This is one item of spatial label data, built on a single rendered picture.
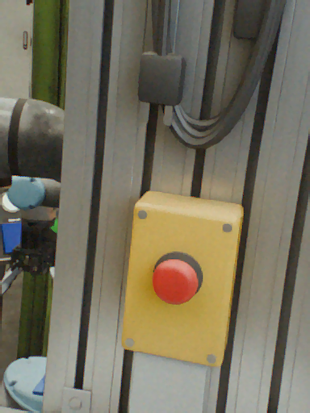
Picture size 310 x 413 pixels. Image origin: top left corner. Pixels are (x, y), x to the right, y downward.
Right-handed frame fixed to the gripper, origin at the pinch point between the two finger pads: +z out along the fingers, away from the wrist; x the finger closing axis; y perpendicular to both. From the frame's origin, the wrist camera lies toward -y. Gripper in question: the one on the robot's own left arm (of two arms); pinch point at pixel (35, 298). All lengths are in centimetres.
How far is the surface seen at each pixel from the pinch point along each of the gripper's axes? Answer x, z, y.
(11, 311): -75, 93, -180
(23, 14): -213, -39, -531
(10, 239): -13.2, -7.4, -15.7
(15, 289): -85, 93, -207
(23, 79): -212, 20, -531
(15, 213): -14.0, -12.8, -20.5
